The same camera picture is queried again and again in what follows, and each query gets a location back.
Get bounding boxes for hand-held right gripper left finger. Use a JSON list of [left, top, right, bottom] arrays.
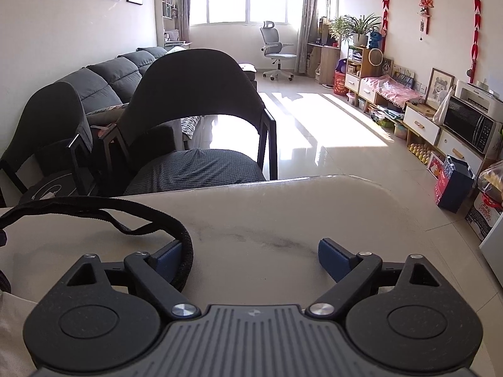
[[67, 241, 202, 320]]

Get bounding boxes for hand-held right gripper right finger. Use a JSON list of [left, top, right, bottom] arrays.
[[318, 238, 443, 319]]

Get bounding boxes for white shopping bag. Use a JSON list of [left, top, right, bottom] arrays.
[[0, 196, 194, 377]]

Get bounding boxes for clear bag of yellow food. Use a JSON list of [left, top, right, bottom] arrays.
[[475, 165, 503, 201]]

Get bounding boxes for white plastic bag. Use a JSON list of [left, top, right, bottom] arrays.
[[432, 90, 454, 126]]

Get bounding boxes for tray of eggs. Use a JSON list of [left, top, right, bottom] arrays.
[[408, 143, 431, 163]]

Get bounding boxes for red box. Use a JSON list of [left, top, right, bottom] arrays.
[[428, 152, 446, 177]]

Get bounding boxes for dark blue box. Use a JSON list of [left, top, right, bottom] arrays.
[[436, 155, 475, 213]]

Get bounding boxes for printed cardboard box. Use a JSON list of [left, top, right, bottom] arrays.
[[465, 192, 503, 240]]

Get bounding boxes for white refrigerator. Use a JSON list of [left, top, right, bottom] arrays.
[[478, 220, 503, 283]]

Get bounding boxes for low wooden drawer cabinet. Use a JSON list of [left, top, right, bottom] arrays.
[[345, 73, 486, 177]]

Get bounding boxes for red bucket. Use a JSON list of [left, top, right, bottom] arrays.
[[333, 70, 348, 96]]

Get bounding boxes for black dining chair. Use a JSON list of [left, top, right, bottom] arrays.
[[103, 48, 278, 196], [0, 80, 103, 208]]

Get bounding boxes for pink cloth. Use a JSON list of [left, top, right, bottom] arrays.
[[362, 76, 424, 107]]

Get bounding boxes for dark grey sofa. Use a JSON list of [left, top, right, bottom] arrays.
[[55, 46, 258, 142]]

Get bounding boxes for black microwave oven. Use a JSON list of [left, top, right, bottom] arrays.
[[442, 95, 501, 154]]

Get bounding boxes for wooden desk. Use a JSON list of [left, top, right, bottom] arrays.
[[307, 41, 342, 85]]

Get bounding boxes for wooden shelf unit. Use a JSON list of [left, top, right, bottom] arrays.
[[346, 45, 384, 79]]

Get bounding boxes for framed bear picture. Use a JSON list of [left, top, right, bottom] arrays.
[[425, 68, 455, 107]]

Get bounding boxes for white office chair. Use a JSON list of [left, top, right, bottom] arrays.
[[259, 21, 297, 82]]

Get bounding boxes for white printer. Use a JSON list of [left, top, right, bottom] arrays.
[[455, 79, 503, 112]]

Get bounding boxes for potted green plant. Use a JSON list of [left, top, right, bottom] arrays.
[[329, 13, 381, 47]]

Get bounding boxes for grey curtain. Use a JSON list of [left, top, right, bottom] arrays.
[[299, 0, 320, 74], [175, 0, 192, 44]]

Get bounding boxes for white bookshelf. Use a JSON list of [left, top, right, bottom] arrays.
[[154, 0, 177, 48]]

